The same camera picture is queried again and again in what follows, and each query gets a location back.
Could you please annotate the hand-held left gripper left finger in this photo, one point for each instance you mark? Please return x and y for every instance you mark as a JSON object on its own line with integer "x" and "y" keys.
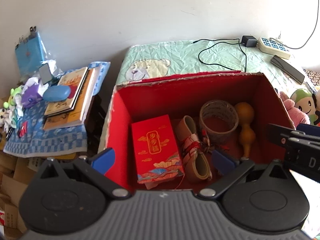
{"x": 103, "y": 160}

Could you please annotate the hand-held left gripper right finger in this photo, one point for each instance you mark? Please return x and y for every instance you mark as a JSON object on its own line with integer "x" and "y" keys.
{"x": 223, "y": 161}

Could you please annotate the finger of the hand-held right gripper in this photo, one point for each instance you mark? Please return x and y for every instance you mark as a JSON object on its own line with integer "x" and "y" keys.
{"x": 277, "y": 132}
{"x": 310, "y": 130}

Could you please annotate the brown gourd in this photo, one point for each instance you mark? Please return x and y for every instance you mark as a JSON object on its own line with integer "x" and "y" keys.
{"x": 246, "y": 132}

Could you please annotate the small red gift box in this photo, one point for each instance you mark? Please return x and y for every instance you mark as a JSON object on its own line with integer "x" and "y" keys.
{"x": 150, "y": 155}

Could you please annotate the clear tape roll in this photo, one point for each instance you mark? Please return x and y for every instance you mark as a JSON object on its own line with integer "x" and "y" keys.
{"x": 207, "y": 112}

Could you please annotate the large red cardboard box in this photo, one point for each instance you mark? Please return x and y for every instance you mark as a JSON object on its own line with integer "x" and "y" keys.
{"x": 175, "y": 97}

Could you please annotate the pink plush toy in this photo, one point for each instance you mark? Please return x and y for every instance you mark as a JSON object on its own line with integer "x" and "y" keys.
{"x": 296, "y": 112}

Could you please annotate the green plush toy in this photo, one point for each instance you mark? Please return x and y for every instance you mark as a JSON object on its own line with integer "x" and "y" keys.
{"x": 305, "y": 100}

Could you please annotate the stack of books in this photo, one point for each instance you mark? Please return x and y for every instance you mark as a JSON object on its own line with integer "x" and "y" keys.
{"x": 75, "y": 117}

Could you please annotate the dark patterned cloth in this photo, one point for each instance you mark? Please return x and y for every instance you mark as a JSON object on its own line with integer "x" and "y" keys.
{"x": 312, "y": 76}

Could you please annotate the blue checkered cloth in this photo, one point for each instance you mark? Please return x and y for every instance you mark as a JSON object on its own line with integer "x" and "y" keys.
{"x": 50, "y": 140}

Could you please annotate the black remote control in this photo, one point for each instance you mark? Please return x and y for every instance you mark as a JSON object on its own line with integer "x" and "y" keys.
{"x": 287, "y": 68}

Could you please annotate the blue glasses case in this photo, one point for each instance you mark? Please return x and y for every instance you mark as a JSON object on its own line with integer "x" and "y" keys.
{"x": 57, "y": 93}

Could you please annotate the white power strip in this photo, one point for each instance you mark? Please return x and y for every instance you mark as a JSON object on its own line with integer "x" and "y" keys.
{"x": 273, "y": 47}

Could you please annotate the small red clip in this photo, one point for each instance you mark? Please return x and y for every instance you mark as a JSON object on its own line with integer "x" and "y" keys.
{"x": 23, "y": 128}

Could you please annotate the stack of cardboard boxes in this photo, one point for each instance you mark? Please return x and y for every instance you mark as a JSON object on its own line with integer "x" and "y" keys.
{"x": 12, "y": 180}

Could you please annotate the black power adapter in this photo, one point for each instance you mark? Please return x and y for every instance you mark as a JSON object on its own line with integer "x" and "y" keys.
{"x": 248, "y": 41}

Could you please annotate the purple toy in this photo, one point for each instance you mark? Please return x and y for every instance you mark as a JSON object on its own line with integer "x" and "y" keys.
{"x": 31, "y": 97}

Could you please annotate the small grey phone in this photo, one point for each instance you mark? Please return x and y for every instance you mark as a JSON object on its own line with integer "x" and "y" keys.
{"x": 45, "y": 73}

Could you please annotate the crumpled white plastic bag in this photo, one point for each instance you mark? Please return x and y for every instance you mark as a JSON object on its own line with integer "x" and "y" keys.
{"x": 53, "y": 66}

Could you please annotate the green frog toy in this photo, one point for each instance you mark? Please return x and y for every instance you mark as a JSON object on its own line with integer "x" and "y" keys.
{"x": 12, "y": 96}

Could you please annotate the printed bear bed sheet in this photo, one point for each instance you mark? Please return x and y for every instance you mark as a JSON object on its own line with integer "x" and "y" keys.
{"x": 175, "y": 52}

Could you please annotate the blue bag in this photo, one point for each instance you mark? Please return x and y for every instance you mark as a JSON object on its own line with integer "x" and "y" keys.
{"x": 28, "y": 52}

